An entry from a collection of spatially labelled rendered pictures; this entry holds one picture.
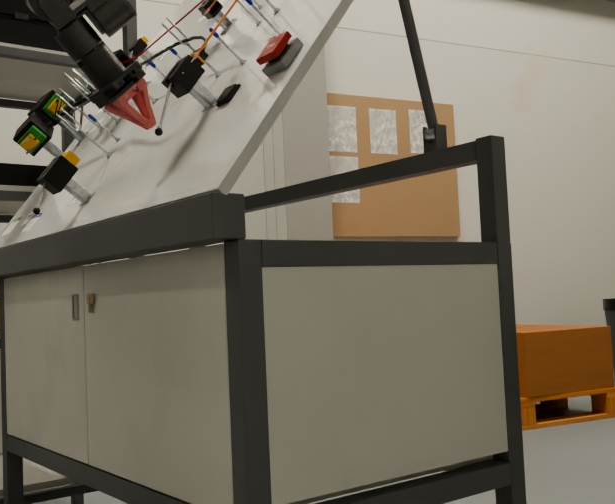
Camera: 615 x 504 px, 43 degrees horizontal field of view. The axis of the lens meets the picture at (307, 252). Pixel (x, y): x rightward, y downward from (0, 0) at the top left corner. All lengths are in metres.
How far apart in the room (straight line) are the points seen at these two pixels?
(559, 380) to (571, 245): 2.11
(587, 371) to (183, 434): 3.38
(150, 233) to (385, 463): 0.52
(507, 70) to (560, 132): 0.66
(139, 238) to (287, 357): 0.32
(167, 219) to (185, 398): 0.28
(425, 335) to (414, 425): 0.15
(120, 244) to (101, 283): 0.20
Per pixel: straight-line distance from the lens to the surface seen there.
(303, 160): 4.60
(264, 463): 1.14
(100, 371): 1.56
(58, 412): 1.80
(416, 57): 1.63
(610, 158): 6.67
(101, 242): 1.43
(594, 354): 4.48
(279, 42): 1.26
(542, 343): 4.22
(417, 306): 1.32
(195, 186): 1.17
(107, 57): 1.32
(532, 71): 6.24
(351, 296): 1.22
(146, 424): 1.39
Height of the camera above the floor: 0.71
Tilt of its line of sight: 3 degrees up
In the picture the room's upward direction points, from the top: 3 degrees counter-clockwise
